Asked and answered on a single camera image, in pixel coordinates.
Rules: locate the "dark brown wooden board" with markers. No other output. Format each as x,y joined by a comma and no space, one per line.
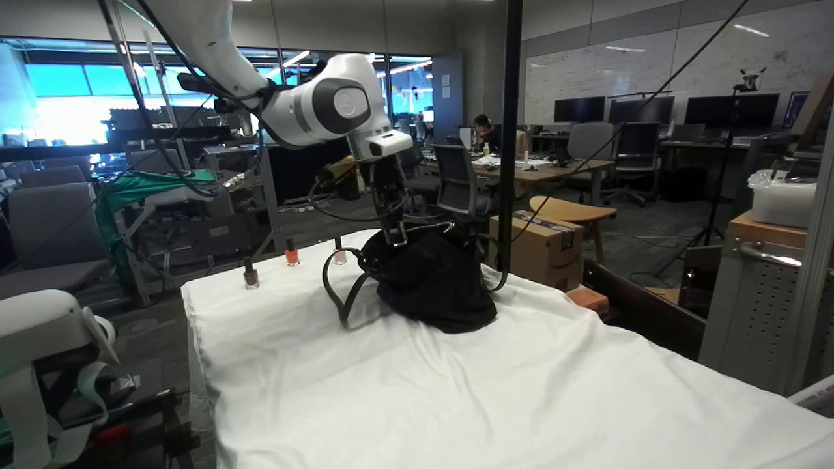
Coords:
648,308

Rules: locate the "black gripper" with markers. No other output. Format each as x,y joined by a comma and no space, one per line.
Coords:
387,186

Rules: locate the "white table cloth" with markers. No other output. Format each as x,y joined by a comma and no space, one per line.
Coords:
523,391

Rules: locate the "seated person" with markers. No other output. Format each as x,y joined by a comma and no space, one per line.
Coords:
483,133

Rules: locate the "grey padded chair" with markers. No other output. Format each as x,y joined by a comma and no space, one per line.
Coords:
54,236

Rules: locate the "white plastic bin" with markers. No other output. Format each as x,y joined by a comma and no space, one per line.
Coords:
784,205

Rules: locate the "black office chair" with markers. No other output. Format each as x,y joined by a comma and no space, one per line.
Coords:
640,146

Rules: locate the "black metal pole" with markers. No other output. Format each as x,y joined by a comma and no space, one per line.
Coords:
509,130

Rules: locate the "grey cabinet with wooden top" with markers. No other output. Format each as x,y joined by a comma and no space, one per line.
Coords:
747,304

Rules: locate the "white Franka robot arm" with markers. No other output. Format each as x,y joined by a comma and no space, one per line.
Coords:
287,112

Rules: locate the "black computer monitor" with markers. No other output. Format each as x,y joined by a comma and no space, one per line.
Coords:
733,112
579,111
643,111

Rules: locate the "orange brown block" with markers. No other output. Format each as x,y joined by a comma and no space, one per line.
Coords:
589,299

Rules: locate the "grey equipment cart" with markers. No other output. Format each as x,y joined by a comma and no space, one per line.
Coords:
174,243

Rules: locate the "black tripod stand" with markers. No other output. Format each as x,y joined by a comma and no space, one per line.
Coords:
750,81

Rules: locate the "green cloth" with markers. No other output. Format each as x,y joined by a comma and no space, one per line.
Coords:
140,186

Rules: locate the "small wooden side table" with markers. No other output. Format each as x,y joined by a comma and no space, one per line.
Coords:
569,210

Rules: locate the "large cardboard box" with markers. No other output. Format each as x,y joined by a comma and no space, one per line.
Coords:
549,250

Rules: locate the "black stereo camera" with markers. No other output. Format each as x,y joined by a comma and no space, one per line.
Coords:
197,85

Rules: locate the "grey office chair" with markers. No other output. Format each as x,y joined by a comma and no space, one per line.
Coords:
589,145

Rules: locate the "grey aluminium pole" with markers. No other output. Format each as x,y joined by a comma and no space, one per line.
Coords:
816,262

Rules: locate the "red nail polish bottle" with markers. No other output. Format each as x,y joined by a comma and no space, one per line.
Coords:
294,256

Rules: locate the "black coat on stand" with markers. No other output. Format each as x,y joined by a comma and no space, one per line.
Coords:
303,172

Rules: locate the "dark mesh office chair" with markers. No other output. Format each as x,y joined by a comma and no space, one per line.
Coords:
458,179

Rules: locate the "wooden office desk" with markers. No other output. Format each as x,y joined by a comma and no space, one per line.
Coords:
549,172

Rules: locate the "dark purple nail polish bottle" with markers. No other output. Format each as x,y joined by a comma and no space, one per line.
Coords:
252,278

